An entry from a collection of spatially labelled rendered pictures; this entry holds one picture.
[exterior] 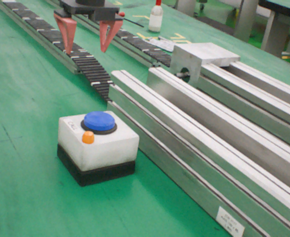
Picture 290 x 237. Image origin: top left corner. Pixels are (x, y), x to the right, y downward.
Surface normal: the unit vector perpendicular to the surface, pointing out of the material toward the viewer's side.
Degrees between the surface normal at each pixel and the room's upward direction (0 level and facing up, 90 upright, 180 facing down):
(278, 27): 90
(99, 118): 3
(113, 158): 90
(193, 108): 90
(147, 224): 0
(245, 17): 90
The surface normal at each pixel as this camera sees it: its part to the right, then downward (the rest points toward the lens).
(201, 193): -0.83, 0.13
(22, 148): 0.14, -0.89
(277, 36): 0.47, 0.45
